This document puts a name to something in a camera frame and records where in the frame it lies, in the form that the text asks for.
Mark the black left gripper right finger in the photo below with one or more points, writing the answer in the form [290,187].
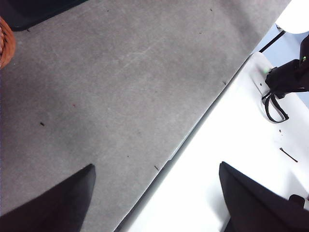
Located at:
[256,207]

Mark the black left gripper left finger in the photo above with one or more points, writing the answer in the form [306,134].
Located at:
[53,205]

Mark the white robot mounting platform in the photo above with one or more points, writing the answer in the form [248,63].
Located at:
[229,145]

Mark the brown wicker basket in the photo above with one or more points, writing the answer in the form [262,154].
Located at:
[6,46]

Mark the black rectangular tray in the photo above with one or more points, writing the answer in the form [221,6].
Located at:
[36,12]

